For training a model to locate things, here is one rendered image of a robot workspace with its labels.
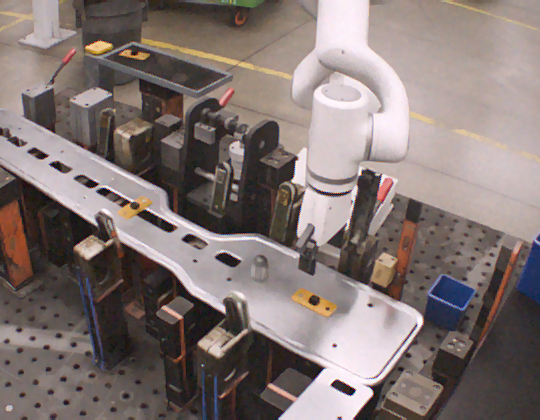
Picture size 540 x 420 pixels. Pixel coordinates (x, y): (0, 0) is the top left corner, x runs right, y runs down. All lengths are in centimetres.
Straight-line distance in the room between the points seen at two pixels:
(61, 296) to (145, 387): 38
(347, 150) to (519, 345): 51
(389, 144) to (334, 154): 9
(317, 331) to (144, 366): 49
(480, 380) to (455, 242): 89
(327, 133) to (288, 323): 39
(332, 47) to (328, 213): 27
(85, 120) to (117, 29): 248
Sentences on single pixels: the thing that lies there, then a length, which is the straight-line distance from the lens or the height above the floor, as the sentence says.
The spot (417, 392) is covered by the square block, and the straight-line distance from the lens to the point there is 107.
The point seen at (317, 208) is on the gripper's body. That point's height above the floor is 125.
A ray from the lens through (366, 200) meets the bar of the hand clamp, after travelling 127.
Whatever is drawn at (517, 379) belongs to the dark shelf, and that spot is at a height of 103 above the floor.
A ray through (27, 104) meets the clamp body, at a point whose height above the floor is 103.
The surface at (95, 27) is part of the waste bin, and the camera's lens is 417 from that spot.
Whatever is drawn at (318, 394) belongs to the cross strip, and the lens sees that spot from 111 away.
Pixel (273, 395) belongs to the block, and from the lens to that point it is 113.
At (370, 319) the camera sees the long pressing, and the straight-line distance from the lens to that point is 125.
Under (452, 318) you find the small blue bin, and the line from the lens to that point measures 166.
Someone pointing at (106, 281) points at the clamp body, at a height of 96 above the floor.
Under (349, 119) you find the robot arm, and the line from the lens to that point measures 98.
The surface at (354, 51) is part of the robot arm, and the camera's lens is 107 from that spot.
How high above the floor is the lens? 187
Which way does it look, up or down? 36 degrees down
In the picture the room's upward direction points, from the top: 4 degrees clockwise
